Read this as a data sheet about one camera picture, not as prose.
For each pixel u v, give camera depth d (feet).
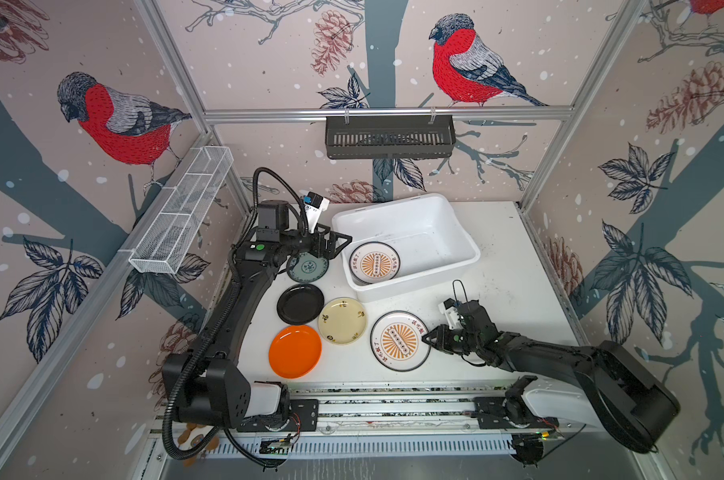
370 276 3.27
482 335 2.25
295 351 2.74
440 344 2.48
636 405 1.35
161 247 2.33
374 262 3.38
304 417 2.40
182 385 1.21
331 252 2.22
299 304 3.03
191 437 2.25
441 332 2.53
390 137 3.40
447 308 2.73
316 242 2.20
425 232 3.66
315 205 2.20
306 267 3.40
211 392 1.29
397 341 2.81
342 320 2.97
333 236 2.21
